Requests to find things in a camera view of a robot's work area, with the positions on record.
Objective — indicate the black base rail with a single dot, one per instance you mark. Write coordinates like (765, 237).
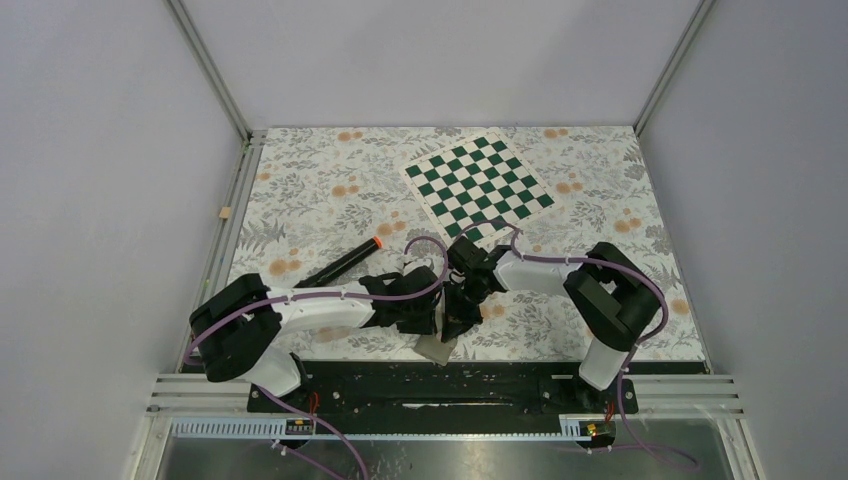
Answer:
(478, 397)

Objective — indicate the grey leather card holder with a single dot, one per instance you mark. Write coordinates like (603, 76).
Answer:
(432, 348)

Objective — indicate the black marker orange cap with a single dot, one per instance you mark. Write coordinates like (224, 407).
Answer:
(342, 265)

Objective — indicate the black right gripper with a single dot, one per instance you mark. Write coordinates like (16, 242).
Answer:
(458, 321)

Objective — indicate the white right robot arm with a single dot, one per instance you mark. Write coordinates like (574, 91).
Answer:
(615, 299)

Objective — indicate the green white chessboard mat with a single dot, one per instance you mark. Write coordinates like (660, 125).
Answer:
(479, 185)

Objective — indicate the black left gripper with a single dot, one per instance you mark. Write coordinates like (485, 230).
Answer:
(425, 326)

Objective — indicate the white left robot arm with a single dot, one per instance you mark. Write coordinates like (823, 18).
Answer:
(235, 331)

